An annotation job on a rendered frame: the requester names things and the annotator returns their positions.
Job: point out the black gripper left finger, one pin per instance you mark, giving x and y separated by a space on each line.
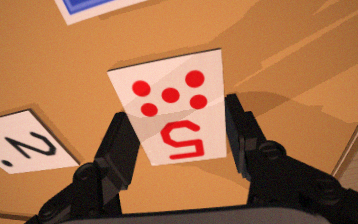
95 186

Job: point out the blue playing card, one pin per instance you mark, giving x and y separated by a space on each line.
74 11

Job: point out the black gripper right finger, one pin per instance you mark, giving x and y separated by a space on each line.
276 176

